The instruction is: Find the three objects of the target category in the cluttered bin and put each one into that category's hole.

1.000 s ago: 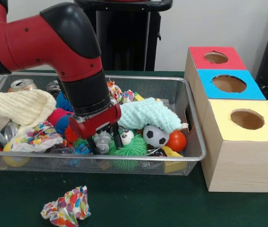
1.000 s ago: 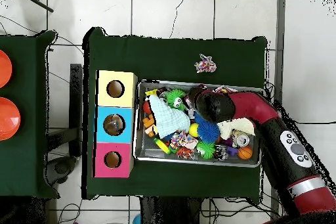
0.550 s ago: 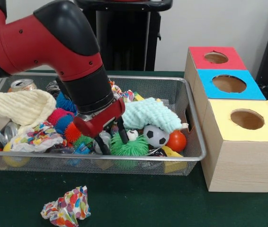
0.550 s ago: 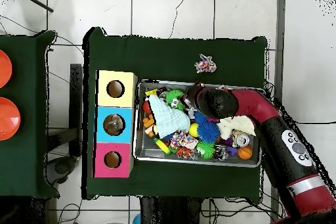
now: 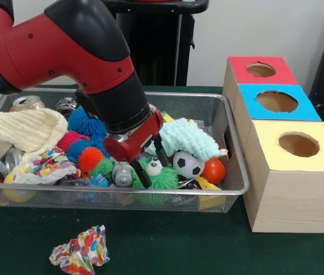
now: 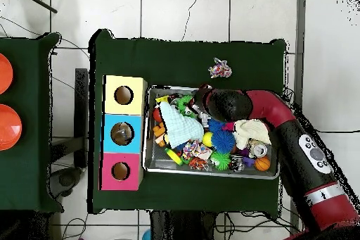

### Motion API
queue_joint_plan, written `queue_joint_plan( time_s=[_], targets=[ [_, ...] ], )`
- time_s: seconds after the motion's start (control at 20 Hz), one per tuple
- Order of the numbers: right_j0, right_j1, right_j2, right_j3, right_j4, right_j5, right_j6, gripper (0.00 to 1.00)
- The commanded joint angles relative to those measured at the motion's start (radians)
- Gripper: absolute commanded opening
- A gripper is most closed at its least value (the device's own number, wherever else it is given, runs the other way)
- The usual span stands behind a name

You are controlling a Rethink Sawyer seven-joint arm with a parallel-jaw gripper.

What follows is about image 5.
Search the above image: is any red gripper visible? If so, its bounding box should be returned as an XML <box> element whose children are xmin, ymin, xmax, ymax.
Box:
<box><xmin>103</xmin><ymin>104</ymin><xmax>170</xmax><ymax>189</ymax></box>

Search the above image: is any mint green waffle cloth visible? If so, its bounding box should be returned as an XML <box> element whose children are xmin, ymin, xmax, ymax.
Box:
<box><xmin>145</xmin><ymin>117</ymin><xmax>221</xmax><ymax>161</ymax></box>

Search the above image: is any cream waffle cloth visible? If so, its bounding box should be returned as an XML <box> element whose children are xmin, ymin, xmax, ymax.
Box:
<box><xmin>0</xmin><ymin>108</ymin><xmax>69</xmax><ymax>161</ymax></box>

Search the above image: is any wooden box with three holes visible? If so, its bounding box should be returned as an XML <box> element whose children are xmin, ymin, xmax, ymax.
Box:
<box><xmin>222</xmin><ymin>56</ymin><xmax>324</xmax><ymax>234</ymax></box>

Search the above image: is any green fuzzy toy with eyes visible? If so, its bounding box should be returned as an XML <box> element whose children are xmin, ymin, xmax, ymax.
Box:
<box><xmin>131</xmin><ymin>156</ymin><xmax>180</xmax><ymax>208</ymax></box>

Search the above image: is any grey robot toy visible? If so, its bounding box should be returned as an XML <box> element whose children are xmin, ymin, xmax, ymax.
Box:
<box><xmin>112</xmin><ymin>162</ymin><xmax>134</xmax><ymax>188</ymax></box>

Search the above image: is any black and white soccer ball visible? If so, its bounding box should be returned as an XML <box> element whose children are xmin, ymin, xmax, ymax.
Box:
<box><xmin>173</xmin><ymin>151</ymin><xmax>206</xmax><ymax>180</ymax></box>

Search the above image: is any orange spiky ball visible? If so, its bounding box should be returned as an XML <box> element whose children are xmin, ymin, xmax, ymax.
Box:
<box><xmin>77</xmin><ymin>146</ymin><xmax>105</xmax><ymax>174</ymax></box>

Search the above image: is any yellow cheese wedge toy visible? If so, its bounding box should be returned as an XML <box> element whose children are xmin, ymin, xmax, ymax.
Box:
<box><xmin>195</xmin><ymin>176</ymin><xmax>227</xmax><ymax>210</ymax></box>

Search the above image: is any red ball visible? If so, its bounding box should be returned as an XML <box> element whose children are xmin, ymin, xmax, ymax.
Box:
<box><xmin>202</xmin><ymin>158</ymin><xmax>226</xmax><ymax>184</ymax></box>

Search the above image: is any blue spiky ball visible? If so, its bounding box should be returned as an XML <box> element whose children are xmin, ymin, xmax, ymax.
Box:
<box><xmin>66</xmin><ymin>106</ymin><xmax>110</xmax><ymax>158</ymax></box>

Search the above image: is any crushed silver can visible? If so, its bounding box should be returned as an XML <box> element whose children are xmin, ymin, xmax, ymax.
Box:
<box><xmin>11</xmin><ymin>95</ymin><xmax>45</xmax><ymax>112</ymax></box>

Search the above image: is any wire mesh bin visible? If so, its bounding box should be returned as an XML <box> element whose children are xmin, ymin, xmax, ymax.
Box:
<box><xmin>0</xmin><ymin>87</ymin><xmax>250</xmax><ymax>214</ymax></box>

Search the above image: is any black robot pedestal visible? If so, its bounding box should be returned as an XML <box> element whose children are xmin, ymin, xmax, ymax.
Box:
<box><xmin>102</xmin><ymin>0</ymin><xmax>210</xmax><ymax>87</ymax></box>

